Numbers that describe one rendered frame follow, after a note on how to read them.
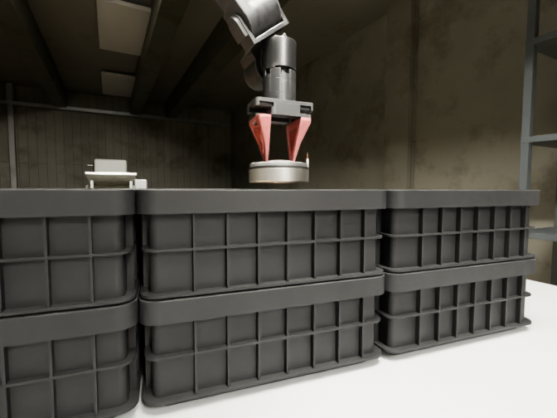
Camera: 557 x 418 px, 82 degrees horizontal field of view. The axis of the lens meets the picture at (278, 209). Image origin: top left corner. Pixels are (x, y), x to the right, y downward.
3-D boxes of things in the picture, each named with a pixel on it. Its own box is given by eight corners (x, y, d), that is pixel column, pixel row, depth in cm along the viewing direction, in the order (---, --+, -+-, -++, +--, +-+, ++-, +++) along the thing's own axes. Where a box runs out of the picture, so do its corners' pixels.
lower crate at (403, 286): (538, 330, 52) (542, 258, 51) (389, 365, 42) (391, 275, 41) (380, 270, 90) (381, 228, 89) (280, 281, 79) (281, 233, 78)
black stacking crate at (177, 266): (389, 283, 41) (391, 194, 40) (139, 313, 31) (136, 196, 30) (280, 237, 78) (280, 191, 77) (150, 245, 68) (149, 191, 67)
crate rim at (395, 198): (544, 205, 51) (545, 190, 51) (393, 208, 40) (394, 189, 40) (381, 197, 88) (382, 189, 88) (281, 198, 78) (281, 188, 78)
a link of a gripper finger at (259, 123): (248, 163, 57) (248, 110, 57) (285, 165, 60) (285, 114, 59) (259, 159, 51) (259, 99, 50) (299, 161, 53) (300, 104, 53)
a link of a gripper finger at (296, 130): (259, 163, 58) (259, 112, 58) (296, 165, 60) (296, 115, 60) (271, 160, 51) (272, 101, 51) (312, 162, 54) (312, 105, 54)
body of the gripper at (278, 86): (245, 117, 57) (246, 75, 56) (298, 122, 60) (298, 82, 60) (255, 108, 50) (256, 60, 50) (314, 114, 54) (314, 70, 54)
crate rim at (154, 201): (393, 208, 40) (393, 189, 40) (134, 215, 30) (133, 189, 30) (280, 198, 78) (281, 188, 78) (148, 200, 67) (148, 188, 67)
